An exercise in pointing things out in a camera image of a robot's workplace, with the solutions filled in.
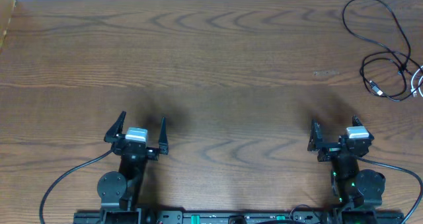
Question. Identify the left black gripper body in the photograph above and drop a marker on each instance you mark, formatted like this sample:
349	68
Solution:
153	155

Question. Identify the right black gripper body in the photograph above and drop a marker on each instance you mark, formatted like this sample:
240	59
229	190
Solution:
329	151

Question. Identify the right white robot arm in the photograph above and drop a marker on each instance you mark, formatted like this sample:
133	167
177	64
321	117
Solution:
359	191

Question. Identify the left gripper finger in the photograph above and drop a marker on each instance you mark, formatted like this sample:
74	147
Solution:
163	141
115	131

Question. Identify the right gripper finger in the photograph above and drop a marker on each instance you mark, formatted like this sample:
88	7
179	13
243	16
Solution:
316	137
356	121

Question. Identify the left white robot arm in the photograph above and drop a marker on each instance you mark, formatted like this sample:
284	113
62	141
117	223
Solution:
119	190

